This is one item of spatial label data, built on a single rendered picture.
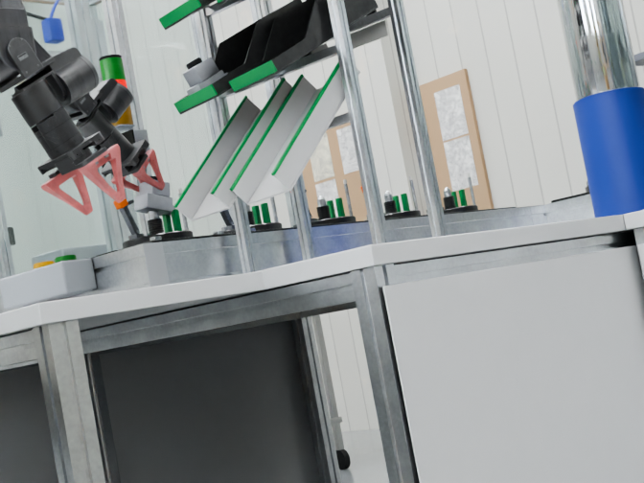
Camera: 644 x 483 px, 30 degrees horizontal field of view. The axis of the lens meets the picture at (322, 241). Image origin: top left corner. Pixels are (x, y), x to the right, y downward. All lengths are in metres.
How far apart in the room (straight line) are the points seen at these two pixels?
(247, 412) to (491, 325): 1.73
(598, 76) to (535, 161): 4.27
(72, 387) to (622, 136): 1.37
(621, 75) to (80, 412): 1.43
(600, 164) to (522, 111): 4.33
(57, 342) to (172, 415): 1.70
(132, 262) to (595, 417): 0.85
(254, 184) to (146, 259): 0.24
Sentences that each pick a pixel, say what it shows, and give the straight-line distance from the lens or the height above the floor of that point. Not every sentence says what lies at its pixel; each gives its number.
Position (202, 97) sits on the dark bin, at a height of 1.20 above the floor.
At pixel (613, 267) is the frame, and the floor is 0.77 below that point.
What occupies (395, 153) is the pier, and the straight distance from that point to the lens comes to 7.37.
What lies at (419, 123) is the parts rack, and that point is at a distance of 2.20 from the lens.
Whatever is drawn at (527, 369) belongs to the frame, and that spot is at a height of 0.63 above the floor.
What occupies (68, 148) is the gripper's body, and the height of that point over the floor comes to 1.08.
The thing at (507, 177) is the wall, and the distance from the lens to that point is 7.00.
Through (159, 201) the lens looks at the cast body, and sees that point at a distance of 2.39.
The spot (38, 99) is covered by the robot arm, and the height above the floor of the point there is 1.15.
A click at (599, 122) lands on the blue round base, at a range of 2.59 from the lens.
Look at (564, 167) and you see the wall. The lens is 6.74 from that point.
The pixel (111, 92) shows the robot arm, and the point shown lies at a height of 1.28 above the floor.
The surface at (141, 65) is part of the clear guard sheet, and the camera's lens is 4.02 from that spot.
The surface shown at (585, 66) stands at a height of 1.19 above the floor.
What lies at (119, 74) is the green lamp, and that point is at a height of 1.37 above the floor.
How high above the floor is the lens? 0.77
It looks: 4 degrees up
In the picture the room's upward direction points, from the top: 10 degrees counter-clockwise
